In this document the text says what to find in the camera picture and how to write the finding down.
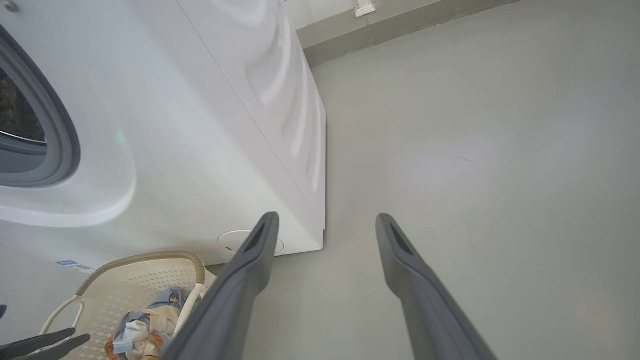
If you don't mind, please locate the blue energy label sticker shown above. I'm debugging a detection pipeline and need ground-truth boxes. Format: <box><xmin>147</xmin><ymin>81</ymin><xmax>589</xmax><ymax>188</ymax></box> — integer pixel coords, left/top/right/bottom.
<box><xmin>56</xmin><ymin>259</ymin><xmax>96</xmax><ymax>274</ymax></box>

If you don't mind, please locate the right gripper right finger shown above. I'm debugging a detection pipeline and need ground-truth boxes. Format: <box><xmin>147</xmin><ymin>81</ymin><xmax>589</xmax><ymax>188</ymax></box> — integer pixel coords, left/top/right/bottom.
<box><xmin>376</xmin><ymin>213</ymin><xmax>496</xmax><ymax>360</ymax></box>

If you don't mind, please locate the blue orange white garment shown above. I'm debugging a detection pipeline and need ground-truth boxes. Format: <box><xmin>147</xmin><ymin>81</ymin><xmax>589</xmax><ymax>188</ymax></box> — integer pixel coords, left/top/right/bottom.
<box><xmin>105</xmin><ymin>288</ymin><xmax>196</xmax><ymax>360</ymax></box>

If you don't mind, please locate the steel perforated washer drum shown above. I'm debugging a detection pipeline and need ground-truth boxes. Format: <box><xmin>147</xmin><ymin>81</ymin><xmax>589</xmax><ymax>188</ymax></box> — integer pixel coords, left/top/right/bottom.
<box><xmin>0</xmin><ymin>67</ymin><xmax>47</xmax><ymax>146</ymax></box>

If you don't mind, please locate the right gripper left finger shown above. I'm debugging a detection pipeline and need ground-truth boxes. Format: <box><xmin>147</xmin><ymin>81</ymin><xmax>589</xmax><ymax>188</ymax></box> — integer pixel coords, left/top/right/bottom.
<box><xmin>162</xmin><ymin>212</ymin><xmax>280</xmax><ymax>360</ymax></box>

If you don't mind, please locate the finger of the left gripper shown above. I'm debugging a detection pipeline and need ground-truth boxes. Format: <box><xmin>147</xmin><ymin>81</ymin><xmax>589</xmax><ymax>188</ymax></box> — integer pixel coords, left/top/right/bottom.
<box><xmin>0</xmin><ymin>327</ymin><xmax>76</xmax><ymax>359</ymax></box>
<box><xmin>20</xmin><ymin>333</ymin><xmax>91</xmax><ymax>360</ymax></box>

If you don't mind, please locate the round white filter cover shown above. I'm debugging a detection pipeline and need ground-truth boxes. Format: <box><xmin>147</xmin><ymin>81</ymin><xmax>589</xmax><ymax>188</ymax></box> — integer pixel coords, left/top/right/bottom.
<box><xmin>218</xmin><ymin>230</ymin><xmax>284</xmax><ymax>256</ymax></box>

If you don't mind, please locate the grey rubber door gasket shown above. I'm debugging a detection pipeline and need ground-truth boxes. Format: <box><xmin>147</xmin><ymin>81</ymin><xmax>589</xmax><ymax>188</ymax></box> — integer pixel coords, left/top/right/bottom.
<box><xmin>0</xmin><ymin>25</ymin><xmax>81</xmax><ymax>189</ymax></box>

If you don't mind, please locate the cream perforated laundry basket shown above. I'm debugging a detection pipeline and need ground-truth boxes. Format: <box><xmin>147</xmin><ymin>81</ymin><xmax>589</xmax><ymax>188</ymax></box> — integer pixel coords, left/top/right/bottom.
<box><xmin>40</xmin><ymin>251</ymin><xmax>218</xmax><ymax>360</ymax></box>

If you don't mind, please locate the white front-load washing machine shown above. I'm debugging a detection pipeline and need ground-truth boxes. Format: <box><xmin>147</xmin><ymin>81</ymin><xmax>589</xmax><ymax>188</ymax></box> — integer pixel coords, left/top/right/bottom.
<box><xmin>0</xmin><ymin>0</ymin><xmax>327</xmax><ymax>281</ymax></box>

